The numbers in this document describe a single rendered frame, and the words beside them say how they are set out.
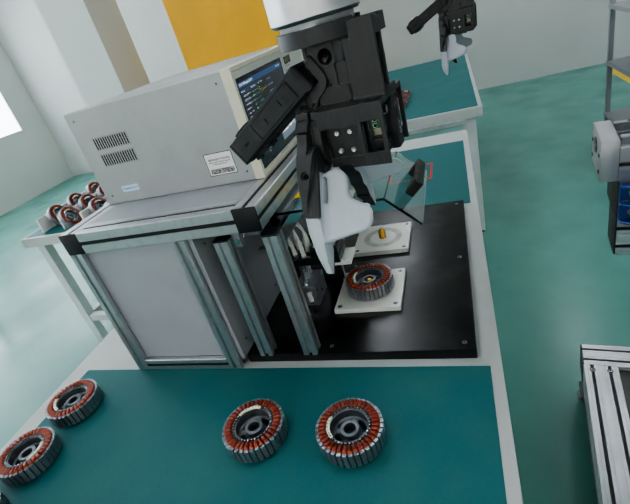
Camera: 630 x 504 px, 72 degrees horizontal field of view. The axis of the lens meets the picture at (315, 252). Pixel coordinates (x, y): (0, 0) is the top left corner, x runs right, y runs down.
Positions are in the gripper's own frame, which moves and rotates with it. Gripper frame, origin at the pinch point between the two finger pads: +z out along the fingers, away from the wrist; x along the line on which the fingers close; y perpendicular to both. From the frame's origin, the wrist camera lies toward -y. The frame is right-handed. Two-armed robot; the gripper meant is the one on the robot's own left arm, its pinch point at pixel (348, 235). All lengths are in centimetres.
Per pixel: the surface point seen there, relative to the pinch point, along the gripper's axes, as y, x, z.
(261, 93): -30, 41, -10
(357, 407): -9.6, 7.0, 36.6
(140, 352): -64, 12, 35
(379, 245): -20, 60, 37
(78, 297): -217, 90, 82
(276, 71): -31, 53, -12
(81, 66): -364, 292, -37
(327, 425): -13.4, 2.6, 36.4
